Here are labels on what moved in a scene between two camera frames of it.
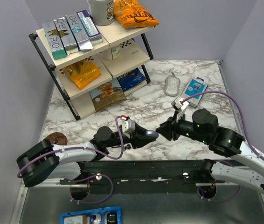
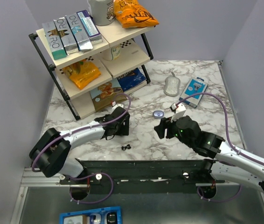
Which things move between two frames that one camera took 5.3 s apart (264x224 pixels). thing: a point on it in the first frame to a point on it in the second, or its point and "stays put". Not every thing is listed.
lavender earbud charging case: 151,134 to 158,114
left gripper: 138,139 to 124,130
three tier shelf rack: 96,80 stays put
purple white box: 93,33 stays put
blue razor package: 196,85 stays put
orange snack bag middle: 81,73 stays put
